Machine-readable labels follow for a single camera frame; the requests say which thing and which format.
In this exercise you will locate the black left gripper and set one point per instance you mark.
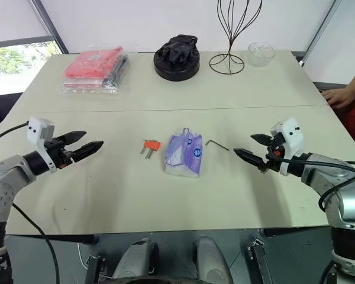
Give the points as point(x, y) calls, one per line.
point(57, 152)

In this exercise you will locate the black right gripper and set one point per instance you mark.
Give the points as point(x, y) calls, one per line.
point(273, 161)

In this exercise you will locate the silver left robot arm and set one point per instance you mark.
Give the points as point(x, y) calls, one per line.
point(9, 174)

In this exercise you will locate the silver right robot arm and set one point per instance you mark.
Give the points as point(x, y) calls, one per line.
point(340, 189)

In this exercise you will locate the small black hex key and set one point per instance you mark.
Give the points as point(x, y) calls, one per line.
point(217, 144)

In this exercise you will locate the orange hex key set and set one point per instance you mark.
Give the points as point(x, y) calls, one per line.
point(152, 145)

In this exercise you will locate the bystander's bare hand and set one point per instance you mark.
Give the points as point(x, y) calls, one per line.
point(338, 96)

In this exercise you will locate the purple white plastic bag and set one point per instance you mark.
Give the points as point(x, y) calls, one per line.
point(183, 154)

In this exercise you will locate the red packs in clear bag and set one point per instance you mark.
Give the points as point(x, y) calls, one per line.
point(91, 66)

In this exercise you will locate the clear glass bowl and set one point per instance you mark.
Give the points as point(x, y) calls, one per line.
point(261, 54)

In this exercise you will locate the black round base with gloves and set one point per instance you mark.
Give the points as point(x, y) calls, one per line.
point(177, 59)

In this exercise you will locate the grey rounded robot shape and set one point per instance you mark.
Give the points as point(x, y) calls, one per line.
point(137, 258)
point(210, 260)

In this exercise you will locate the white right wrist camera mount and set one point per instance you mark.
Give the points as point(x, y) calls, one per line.
point(293, 136)

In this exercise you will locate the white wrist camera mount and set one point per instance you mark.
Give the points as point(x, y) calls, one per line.
point(293, 136)
point(35, 128)

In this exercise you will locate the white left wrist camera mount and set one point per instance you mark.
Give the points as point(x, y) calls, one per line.
point(35, 128)

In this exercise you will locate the black bracket under table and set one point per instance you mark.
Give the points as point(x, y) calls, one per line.
point(94, 270)
point(258, 260)

